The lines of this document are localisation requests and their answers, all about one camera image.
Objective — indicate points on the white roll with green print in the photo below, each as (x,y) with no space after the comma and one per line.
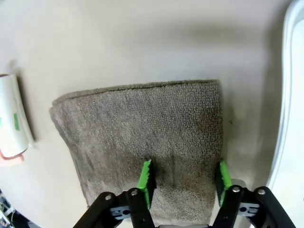
(10,114)

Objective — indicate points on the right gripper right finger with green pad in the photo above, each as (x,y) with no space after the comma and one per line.
(224,180)

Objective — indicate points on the brown terry towel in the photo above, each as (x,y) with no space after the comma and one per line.
(142,123)

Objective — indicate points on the silver metal tray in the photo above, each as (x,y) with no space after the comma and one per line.
(294,95)

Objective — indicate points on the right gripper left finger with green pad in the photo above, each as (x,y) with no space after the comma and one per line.
(142,183)

